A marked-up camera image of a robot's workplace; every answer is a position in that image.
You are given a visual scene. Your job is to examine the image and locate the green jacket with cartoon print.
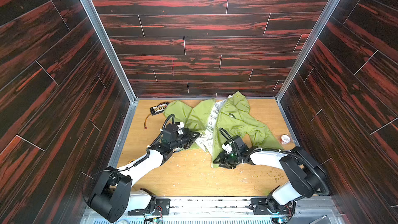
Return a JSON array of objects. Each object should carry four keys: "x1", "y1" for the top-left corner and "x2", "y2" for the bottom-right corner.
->
[{"x1": 164, "y1": 92, "x2": 283, "y2": 160}]

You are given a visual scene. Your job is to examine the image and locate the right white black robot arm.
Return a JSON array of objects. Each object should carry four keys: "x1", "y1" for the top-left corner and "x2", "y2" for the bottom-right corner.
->
[{"x1": 213, "y1": 136, "x2": 330, "y2": 216}]

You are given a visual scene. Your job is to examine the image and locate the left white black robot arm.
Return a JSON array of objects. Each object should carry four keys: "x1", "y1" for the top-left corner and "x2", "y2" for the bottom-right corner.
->
[{"x1": 87, "y1": 128, "x2": 201, "y2": 223}]

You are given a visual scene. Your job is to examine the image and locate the small white tape roll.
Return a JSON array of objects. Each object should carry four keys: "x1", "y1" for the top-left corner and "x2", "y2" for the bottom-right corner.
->
[{"x1": 279, "y1": 134, "x2": 291, "y2": 144}]

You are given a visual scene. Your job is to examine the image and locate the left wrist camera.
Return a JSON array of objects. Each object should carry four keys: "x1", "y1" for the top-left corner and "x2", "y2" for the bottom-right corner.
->
[{"x1": 161, "y1": 122, "x2": 184, "y2": 144}]

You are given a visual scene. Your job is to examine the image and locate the black battery pack with wires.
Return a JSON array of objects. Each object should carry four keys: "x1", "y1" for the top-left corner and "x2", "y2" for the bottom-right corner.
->
[{"x1": 144, "y1": 102, "x2": 169, "y2": 129}]

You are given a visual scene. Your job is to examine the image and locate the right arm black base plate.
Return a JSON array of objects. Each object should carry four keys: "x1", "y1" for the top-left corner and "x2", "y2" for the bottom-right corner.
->
[{"x1": 248, "y1": 198, "x2": 296, "y2": 215}]

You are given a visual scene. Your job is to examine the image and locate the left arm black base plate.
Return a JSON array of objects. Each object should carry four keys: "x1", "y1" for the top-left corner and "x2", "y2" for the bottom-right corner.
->
[{"x1": 127, "y1": 198, "x2": 171, "y2": 216}]

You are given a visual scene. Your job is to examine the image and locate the metal front rail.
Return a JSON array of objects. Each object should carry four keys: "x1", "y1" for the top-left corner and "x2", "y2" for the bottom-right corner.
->
[{"x1": 117, "y1": 197, "x2": 345, "y2": 224}]

